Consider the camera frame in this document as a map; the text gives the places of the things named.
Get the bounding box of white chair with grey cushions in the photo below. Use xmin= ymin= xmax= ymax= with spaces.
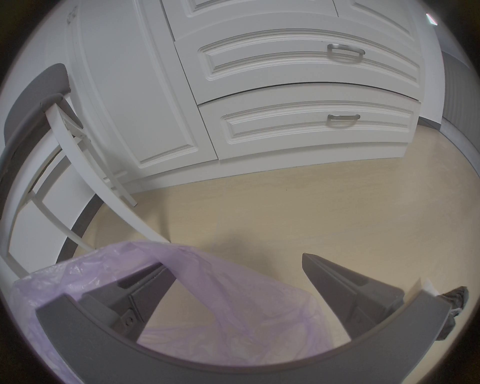
xmin=0 ymin=63 xmax=173 ymax=280

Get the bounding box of white wardrobe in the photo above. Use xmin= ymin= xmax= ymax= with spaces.
xmin=65 ymin=0 xmax=445 ymax=194

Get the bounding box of purple plastic bag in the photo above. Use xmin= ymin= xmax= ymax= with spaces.
xmin=9 ymin=241 xmax=334 ymax=384

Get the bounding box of black plastic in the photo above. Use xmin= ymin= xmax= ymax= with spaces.
xmin=420 ymin=278 xmax=470 ymax=342

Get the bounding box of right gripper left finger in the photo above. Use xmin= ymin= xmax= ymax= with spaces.
xmin=80 ymin=262 xmax=178 ymax=344

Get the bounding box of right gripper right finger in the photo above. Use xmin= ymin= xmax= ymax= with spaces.
xmin=302 ymin=253 xmax=406 ymax=343

